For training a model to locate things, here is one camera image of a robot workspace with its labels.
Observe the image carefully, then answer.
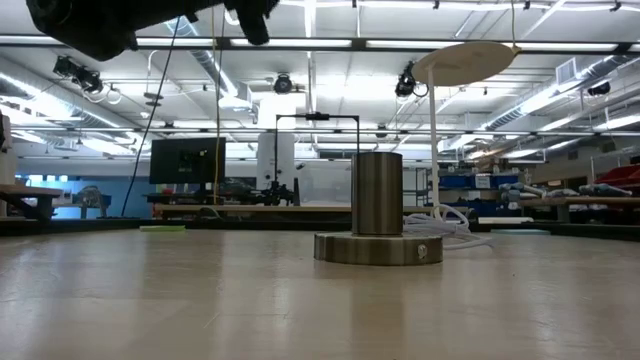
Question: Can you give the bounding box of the blue storage bin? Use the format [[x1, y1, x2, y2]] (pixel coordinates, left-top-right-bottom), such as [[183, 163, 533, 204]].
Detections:
[[438, 173, 474, 190], [491, 173, 521, 189]]

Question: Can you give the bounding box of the blue sticky note pad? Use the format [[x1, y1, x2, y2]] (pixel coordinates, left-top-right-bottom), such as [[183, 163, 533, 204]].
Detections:
[[489, 228, 552, 236]]

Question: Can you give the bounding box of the white cylindrical machine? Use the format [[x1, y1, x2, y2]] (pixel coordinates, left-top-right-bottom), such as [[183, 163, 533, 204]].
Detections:
[[255, 131, 297, 192]]

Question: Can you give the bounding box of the black ceiling device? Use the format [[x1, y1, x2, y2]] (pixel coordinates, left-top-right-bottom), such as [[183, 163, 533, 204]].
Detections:
[[51, 54, 105, 95], [586, 80, 613, 98]]

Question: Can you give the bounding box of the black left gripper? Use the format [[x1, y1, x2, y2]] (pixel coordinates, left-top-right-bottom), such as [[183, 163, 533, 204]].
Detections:
[[223, 0, 281, 47]]

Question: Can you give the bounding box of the white round-top stand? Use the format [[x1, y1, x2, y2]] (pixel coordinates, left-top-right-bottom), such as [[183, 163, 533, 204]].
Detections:
[[411, 40, 535, 225]]

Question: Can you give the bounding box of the black ceiling camera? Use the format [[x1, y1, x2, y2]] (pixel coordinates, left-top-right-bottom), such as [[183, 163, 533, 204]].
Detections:
[[272, 73, 295, 96], [394, 59, 430, 99]]

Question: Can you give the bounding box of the grey blue cylindrical part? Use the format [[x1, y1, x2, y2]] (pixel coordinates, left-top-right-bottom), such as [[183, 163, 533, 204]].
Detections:
[[498, 181, 581, 200], [578, 182, 634, 198]]

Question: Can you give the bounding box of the brass lamp socket base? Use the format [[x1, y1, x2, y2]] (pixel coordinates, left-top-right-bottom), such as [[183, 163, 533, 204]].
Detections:
[[313, 151, 444, 267]]

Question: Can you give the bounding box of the black computer monitor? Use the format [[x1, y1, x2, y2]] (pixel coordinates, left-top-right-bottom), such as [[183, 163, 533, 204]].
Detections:
[[148, 137, 227, 186]]

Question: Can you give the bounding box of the grey machine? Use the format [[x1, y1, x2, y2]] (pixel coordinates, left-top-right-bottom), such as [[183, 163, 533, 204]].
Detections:
[[74, 184, 112, 219]]

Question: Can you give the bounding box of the yellow hanging cable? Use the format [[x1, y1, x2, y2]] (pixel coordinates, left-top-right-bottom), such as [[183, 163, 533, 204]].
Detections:
[[211, 0, 222, 206]]

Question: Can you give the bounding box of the white container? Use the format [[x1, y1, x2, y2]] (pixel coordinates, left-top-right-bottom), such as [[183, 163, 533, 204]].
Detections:
[[0, 152, 19, 186]]

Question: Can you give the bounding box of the black benchtop device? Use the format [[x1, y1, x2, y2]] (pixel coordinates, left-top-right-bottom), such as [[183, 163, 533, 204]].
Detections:
[[257, 180, 301, 207]]

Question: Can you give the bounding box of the red storage bin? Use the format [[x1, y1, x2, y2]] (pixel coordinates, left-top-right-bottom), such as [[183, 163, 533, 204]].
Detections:
[[593, 163, 640, 189]]

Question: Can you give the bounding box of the black hanging cable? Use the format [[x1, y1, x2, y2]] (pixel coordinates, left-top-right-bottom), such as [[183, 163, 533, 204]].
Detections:
[[121, 14, 182, 218]]

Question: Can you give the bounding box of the white ceiling air vent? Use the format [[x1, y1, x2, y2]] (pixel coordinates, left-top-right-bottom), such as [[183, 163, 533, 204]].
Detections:
[[555, 56, 580, 86]]

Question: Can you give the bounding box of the white power cord with switch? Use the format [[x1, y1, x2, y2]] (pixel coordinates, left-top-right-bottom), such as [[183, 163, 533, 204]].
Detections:
[[402, 203, 494, 251]]

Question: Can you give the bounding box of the wooden workbench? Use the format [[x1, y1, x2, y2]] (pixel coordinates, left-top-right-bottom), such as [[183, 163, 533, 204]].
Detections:
[[0, 183, 65, 221], [518, 195, 640, 224]]

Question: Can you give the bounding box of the black tubular gantry frame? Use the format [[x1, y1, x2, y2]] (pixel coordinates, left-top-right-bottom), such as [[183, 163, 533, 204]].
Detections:
[[273, 112, 361, 192]]

